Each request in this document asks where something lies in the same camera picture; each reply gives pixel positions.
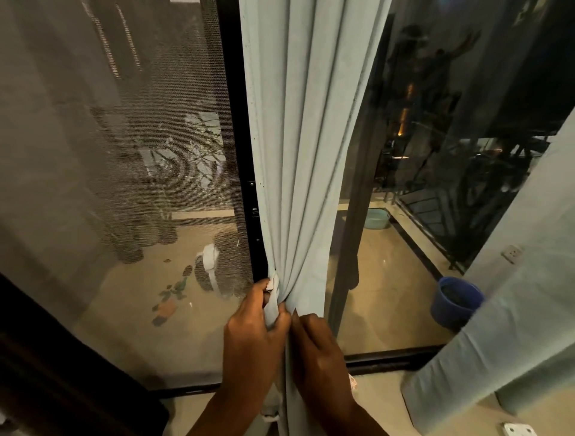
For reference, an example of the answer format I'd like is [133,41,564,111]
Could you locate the person's right hand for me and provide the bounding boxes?
[289,309,356,412]

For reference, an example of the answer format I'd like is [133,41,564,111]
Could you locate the person's left hand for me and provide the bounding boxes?
[223,278,293,392]

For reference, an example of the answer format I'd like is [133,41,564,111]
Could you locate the light blue gathered curtain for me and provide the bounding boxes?
[238,0,394,436]

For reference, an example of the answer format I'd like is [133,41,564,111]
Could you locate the person's left forearm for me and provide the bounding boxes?
[186,383,271,436]

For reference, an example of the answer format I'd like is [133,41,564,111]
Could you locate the person's right forearm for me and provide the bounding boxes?
[311,397,390,436]

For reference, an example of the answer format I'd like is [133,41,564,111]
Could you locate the green and orange floor scraps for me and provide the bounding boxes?
[151,265,195,327]

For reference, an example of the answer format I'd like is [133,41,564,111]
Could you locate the black door latch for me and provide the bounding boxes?
[247,180,261,222]

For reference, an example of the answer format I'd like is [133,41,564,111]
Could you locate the teal plastic basin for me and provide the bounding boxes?
[364,208,391,230]

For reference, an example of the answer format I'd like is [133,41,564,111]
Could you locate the blue plastic bucket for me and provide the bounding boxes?
[430,276,486,332]

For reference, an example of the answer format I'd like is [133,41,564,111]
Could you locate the potted green plant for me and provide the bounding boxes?
[90,108,225,265]

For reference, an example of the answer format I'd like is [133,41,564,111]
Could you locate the glass sliding door pane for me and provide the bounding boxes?
[328,0,575,360]

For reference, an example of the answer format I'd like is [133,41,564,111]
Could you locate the light blue curtain panel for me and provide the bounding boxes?
[401,107,575,436]

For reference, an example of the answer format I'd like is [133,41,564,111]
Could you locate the black balcony railing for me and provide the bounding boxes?
[394,135,554,275]

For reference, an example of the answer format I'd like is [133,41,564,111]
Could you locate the mesh screen door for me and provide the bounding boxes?
[0,0,254,391]

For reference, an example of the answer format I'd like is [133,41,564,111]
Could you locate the dark wooden furniture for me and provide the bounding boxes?
[0,272,170,436]

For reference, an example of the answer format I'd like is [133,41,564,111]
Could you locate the black sliding door frame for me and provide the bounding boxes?
[215,0,270,288]

